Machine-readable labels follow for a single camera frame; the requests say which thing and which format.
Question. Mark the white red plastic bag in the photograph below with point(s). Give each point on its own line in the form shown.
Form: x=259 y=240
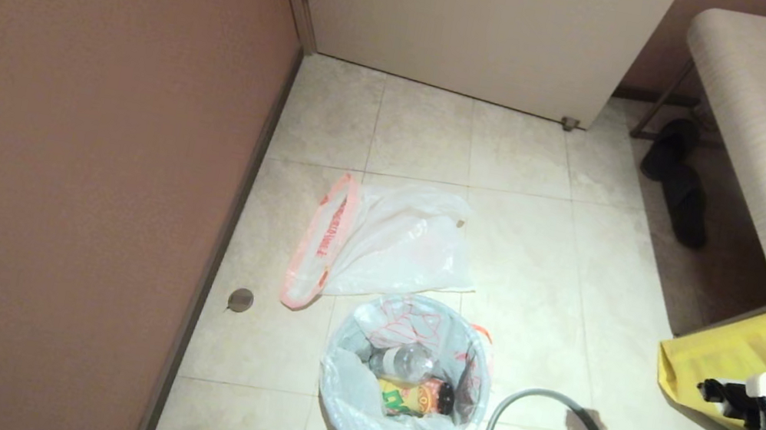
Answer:
x=350 y=412

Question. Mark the yellow snack canister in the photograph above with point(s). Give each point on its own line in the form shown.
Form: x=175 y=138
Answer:
x=414 y=399

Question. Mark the round metal floor drain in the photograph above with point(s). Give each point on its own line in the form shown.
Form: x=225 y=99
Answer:
x=240 y=299

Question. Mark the black slipper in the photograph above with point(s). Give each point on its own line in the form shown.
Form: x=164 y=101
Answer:
x=671 y=146
x=686 y=207

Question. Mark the yellow fabric bag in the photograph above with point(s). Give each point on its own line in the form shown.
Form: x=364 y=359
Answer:
x=757 y=348

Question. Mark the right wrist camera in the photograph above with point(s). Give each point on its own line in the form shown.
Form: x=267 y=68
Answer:
x=723 y=393

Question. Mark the thin metal table leg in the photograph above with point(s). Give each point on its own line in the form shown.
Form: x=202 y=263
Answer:
x=663 y=100

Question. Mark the white door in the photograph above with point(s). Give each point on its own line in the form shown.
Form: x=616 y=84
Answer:
x=478 y=21

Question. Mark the clear plastic bottle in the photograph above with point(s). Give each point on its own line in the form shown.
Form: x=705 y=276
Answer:
x=405 y=363

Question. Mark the white red plastic bin liner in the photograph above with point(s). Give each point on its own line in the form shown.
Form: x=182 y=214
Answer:
x=400 y=249

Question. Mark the small metal door stopper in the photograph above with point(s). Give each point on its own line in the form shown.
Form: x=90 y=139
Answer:
x=569 y=124

